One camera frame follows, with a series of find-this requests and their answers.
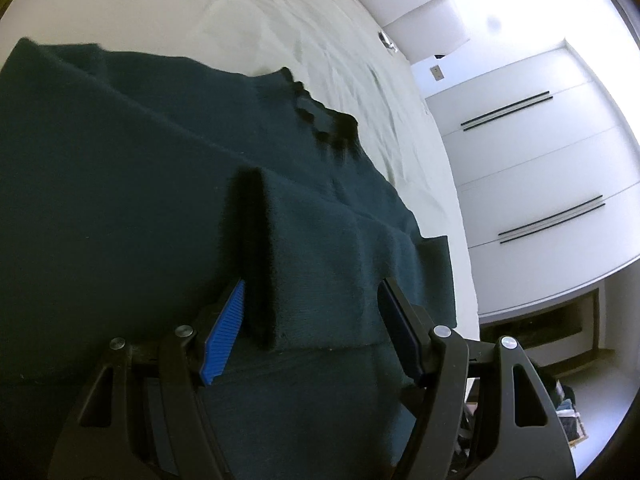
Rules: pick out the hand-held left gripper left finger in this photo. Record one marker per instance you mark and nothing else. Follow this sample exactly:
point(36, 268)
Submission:
point(227, 330)

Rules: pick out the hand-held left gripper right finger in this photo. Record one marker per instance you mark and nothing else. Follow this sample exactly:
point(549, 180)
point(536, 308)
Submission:
point(407, 342)

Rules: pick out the dark green sweater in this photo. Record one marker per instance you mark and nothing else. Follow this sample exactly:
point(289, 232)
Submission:
point(150, 185)

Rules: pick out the cluttered basket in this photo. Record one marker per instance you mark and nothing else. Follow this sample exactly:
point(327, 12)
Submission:
point(567, 415)

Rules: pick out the white wardrobe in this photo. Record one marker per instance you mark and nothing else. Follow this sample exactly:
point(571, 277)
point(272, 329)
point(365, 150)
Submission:
point(550, 160)

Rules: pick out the bed with beige cover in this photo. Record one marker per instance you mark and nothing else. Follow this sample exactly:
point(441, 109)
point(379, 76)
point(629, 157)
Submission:
point(350, 85)

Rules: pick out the small white gadget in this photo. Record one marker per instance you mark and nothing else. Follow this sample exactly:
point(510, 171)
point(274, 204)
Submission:
point(387, 41)

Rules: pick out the beige padded headboard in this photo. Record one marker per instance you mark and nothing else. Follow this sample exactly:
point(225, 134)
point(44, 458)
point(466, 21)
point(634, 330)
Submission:
point(425, 25)

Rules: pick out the wall switch plate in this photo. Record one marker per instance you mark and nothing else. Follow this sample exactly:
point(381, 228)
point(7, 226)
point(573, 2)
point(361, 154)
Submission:
point(436, 72)

